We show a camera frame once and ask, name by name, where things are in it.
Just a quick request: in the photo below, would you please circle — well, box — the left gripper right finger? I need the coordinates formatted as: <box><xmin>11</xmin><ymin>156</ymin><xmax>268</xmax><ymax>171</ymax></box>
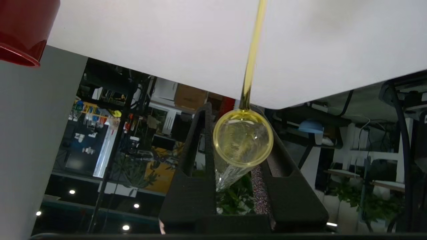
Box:
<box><xmin>245</xmin><ymin>104</ymin><xmax>329</xmax><ymax>234</ymax></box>

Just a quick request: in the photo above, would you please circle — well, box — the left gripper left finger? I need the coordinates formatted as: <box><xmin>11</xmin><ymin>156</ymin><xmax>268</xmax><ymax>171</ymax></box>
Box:
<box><xmin>159</xmin><ymin>102</ymin><xmax>217</xmax><ymax>234</ymax></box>

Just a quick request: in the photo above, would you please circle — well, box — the test tube yellow pigment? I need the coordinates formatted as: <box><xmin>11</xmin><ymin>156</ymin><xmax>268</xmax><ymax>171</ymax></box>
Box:
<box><xmin>213</xmin><ymin>108</ymin><xmax>274</xmax><ymax>192</ymax></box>

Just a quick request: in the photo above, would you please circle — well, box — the green potted plant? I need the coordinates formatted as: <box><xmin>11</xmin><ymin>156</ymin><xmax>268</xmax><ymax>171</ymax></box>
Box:
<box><xmin>217</xmin><ymin>172</ymin><xmax>261</xmax><ymax>214</ymax></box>

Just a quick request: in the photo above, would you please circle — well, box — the blue round lamp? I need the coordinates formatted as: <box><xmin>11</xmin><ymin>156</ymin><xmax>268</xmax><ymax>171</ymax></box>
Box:
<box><xmin>298</xmin><ymin>119</ymin><xmax>324</xmax><ymax>134</ymax></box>

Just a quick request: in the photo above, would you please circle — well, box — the brown cardboard box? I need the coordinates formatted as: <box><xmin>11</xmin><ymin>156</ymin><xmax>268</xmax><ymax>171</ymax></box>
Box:
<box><xmin>173</xmin><ymin>83</ymin><xmax>209</xmax><ymax>110</ymax></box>

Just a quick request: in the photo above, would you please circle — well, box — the red plastic cup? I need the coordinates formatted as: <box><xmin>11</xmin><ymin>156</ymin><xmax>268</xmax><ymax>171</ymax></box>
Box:
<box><xmin>0</xmin><ymin>0</ymin><xmax>61</xmax><ymax>67</ymax></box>

